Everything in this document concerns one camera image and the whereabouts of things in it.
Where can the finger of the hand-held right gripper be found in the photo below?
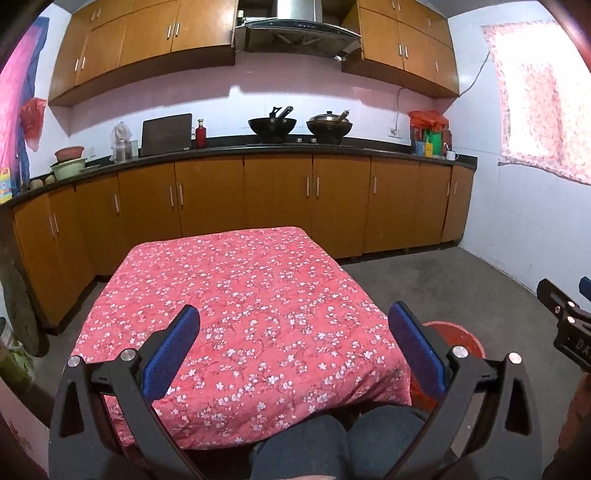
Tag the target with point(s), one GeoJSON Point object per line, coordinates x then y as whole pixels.
{"type": "Point", "coordinates": [586, 288]}
{"type": "Point", "coordinates": [561, 300]}

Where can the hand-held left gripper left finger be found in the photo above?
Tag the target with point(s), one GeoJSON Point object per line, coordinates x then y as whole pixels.
{"type": "Point", "coordinates": [171, 355]}

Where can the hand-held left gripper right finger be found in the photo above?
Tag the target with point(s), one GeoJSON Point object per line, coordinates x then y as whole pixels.
{"type": "Point", "coordinates": [418, 350]}

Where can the red plastic bin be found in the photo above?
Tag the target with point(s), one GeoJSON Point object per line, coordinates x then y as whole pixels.
{"type": "Point", "coordinates": [461, 334]}

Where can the person's right forearm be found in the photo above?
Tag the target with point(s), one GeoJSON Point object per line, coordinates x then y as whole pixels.
{"type": "Point", "coordinates": [577, 424]}

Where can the person's right leg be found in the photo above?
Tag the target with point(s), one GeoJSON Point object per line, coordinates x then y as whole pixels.
{"type": "Point", "coordinates": [388, 434]}

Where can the person's leg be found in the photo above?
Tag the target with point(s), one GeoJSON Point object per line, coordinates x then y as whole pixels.
{"type": "Point", "coordinates": [388, 434]}
{"type": "Point", "coordinates": [300, 447]}

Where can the red floral tablecloth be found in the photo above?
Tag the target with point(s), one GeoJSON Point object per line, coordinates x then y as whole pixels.
{"type": "Point", "coordinates": [258, 300]}

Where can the person's left leg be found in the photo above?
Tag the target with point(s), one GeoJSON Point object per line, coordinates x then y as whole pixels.
{"type": "Point", "coordinates": [300, 447]}

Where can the green container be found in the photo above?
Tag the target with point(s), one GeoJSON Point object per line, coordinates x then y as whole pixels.
{"type": "Point", "coordinates": [14, 360]}

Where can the white mug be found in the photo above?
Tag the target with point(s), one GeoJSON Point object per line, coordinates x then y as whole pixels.
{"type": "Point", "coordinates": [451, 155]}

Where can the orange lower kitchen cabinets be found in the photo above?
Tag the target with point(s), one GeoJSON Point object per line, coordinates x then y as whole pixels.
{"type": "Point", "coordinates": [277, 198]}

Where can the pink floral window curtain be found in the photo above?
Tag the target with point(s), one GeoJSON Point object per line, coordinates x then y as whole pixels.
{"type": "Point", "coordinates": [540, 101]}

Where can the dark red sauce bottle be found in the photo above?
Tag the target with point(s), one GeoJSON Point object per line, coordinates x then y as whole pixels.
{"type": "Point", "coordinates": [447, 142]}

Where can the green package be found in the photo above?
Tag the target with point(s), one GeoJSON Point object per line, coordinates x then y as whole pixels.
{"type": "Point", "coordinates": [433, 144]}

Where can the blue cup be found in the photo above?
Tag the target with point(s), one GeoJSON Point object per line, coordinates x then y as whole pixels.
{"type": "Point", "coordinates": [419, 148]}

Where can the small glass container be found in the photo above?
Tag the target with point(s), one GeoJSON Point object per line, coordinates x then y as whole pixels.
{"type": "Point", "coordinates": [135, 148]}

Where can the clear bag with jar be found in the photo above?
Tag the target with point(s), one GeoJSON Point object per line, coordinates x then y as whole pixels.
{"type": "Point", "coordinates": [121, 141]}

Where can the dark brown cutting board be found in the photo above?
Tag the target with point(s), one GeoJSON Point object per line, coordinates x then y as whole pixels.
{"type": "Point", "coordinates": [166, 134]}

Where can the small red bottle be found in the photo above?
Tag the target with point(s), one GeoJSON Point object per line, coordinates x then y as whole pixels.
{"type": "Point", "coordinates": [201, 136]}

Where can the red plastic basin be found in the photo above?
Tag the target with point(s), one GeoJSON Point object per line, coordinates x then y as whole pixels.
{"type": "Point", "coordinates": [69, 153]}

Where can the black kitchen countertop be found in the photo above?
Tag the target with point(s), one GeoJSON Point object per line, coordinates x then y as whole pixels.
{"type": "Point", "coordinates": [277, 150]}

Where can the yellow printed packet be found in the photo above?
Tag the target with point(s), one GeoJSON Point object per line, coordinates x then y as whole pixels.
{"type": "Point", "coordinates": [4, 185]}

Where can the black wok with lid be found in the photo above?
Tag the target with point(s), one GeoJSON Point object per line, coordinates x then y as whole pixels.
{"type": "Point", "coordinates": [329, 128]}

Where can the black cooktop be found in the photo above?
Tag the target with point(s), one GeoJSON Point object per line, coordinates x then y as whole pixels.
{"type": "Point", "coordinates": [300, 142]}

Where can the hanging red plastic bag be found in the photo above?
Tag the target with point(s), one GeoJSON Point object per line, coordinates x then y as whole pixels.
{"type": "Point", "coordinates": [33, 120]}

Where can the pink and blue curtain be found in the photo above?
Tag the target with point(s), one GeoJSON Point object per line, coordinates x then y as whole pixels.
{"type": "Point", "coordinates": [14, 87]}

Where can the steel range hood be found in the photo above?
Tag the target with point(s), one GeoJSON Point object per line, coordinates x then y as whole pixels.
{"type": "Point", "coordinates": [295, 32]}

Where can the orange upper wall cabinet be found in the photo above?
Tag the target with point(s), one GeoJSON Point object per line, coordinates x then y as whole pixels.
{"type": "Point", "coordinates": [401, 41]}
{"type": "Point", "coordinates": [147, 37]}

